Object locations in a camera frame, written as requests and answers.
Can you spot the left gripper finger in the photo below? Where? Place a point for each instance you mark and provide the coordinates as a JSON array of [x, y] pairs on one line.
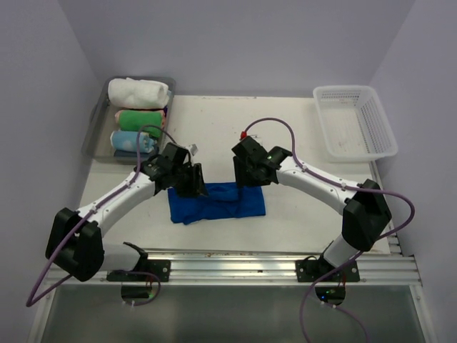
[[185, 185], [199, 186]]

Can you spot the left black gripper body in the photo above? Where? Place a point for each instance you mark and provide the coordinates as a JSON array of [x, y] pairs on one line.
[[186, 167]]

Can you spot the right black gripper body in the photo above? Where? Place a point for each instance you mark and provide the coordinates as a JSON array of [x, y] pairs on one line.
[[254, 181]]

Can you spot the white towel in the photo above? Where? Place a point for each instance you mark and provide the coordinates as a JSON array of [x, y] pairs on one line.
[[138, 94]]

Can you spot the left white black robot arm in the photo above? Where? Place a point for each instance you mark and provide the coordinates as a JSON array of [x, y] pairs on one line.
[[76, 243]]

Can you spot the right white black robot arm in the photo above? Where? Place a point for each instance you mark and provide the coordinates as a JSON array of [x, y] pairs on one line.
[[365, 213]]

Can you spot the blue cloud pattern towel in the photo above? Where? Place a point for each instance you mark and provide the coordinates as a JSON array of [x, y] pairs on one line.
[[126, 141]]

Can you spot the green rolled towel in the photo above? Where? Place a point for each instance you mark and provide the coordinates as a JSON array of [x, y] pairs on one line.
[[154, 132]]

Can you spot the pink rolled towel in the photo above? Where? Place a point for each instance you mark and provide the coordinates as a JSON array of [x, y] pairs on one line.
[[133, 120]]

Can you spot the grey plastic tray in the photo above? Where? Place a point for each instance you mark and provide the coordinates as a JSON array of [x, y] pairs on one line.
[[97, 143]]

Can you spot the white plastic basket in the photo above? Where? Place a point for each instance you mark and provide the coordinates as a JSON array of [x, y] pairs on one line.
[[354, 124]]

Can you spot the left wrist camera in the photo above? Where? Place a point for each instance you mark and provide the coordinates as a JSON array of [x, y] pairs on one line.
[[193, 149]]

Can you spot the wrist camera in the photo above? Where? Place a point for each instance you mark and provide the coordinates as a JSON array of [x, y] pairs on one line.
[[193, 149], [245, 134]]

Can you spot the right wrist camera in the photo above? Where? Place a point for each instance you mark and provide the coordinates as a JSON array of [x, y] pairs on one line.
[[245, 134]]

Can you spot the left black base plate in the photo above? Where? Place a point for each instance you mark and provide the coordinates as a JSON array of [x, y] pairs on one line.
[[160, 268]]

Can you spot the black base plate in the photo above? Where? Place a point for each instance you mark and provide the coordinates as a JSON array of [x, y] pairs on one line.
[[160, 268], [310, 269]]

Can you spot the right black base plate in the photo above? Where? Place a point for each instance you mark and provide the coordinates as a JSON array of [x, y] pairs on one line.
[[310, 269]]

